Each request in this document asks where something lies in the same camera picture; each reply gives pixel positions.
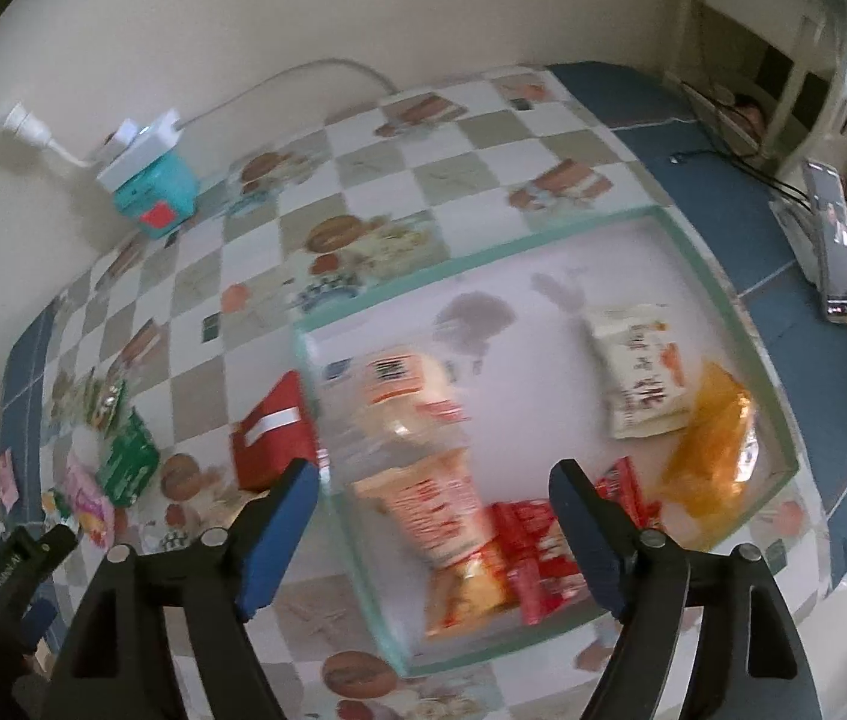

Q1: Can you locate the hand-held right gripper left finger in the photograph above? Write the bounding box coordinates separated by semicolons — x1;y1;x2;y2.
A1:
52;457;321;720

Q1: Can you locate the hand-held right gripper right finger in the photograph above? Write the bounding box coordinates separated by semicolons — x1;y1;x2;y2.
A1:
548;457;824;720

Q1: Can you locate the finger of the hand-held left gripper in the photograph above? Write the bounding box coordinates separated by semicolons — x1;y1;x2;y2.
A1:
17;521;82;565

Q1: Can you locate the bright red snack packet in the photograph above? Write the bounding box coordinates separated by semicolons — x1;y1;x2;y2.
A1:
489;457;666;625

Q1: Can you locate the dark red snack packet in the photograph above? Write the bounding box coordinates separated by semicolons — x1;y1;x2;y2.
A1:
232;370;321;493

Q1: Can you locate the small green gold snack packet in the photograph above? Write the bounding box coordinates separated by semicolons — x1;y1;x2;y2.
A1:
88;378;130;430

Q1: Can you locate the orange yellow snack packet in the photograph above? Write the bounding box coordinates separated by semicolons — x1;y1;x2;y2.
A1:
659;361;759;550

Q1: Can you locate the orange and white snack packet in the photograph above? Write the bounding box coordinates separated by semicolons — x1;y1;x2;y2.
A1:
349;448;516;640

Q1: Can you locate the white snack packet orange print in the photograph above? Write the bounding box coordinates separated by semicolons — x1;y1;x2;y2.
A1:
581;303;695;440

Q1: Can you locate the round bun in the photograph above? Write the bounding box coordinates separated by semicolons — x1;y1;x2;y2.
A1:
317;345;471;482

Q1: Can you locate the white box lid teal rim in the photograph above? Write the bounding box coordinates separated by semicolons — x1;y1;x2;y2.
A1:
292;204;800;680

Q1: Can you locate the pink candy packet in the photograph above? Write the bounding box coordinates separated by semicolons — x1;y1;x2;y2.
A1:
62;453;115;550

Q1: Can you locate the small pink packet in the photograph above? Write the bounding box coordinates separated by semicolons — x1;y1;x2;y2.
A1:
0;448;21;509

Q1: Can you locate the dark green snack packet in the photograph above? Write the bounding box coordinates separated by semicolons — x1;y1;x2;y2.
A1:
97;408;163;508

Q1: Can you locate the teal toy box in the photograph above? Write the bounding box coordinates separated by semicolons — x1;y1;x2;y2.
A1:
112;153;200;242

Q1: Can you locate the white phone stand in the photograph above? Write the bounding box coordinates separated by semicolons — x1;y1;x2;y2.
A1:
770;198;822;284

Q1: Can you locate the black smartphone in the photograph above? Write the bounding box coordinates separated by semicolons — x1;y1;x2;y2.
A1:
801;158;847;324

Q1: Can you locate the white power strip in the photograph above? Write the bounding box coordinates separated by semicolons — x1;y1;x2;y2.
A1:
95;110;185;193

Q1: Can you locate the white chair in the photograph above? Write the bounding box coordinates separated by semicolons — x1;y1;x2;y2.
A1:
693;0;831;160

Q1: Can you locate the black cable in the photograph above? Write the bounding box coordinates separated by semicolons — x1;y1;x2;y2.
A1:
669;81;809;205

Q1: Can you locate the white wall plug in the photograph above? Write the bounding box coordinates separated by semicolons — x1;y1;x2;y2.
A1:
0;100;96;170

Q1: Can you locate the white power cable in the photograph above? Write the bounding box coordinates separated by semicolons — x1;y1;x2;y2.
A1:
179;55;400;126

